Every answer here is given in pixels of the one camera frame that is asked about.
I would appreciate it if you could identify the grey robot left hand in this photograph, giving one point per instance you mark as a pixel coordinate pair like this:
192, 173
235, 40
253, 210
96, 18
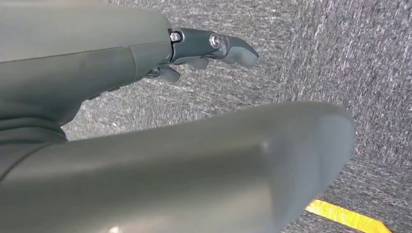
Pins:
80, 48

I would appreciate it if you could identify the yellow floor tape square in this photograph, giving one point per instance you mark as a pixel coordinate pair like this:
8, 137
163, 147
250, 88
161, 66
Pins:
341, 214

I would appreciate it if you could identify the robot left arm ribbed sleeve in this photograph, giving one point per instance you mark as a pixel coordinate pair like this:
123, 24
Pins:
25, 132

